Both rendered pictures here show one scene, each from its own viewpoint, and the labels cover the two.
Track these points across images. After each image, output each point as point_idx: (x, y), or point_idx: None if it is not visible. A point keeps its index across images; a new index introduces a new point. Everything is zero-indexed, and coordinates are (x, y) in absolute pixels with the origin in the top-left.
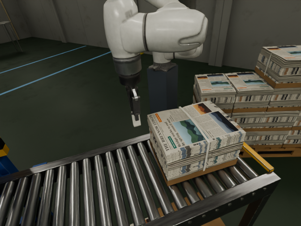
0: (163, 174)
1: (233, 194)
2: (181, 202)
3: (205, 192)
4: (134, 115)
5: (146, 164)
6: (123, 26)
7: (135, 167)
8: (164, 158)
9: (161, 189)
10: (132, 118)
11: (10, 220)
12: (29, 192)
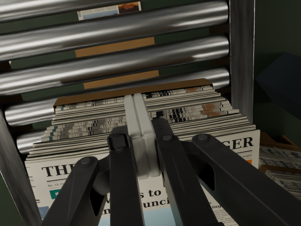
0: (84, 97)
1: (27, 212)
2: (15, 118)
3: None
4: (75, 164)
5: (140, 54)
6: None
7: (134, 21)
8: (62, 136)
9: (53, 81)
10: (139, 113)
11: None
12: None
